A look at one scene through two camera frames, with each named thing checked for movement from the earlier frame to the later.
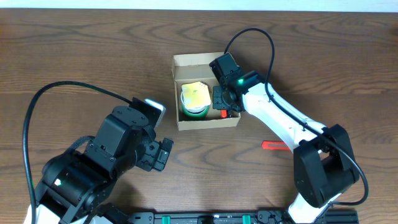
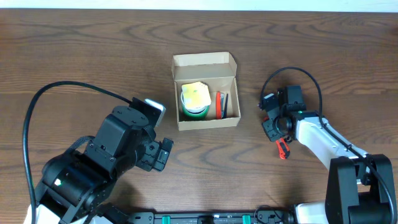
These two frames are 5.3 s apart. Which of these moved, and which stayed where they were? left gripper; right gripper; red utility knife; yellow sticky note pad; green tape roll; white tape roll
Moved: right gripper; red utility knife
Stayed: green tape roll; white tape roll; left gripper; yellow sticky note pad
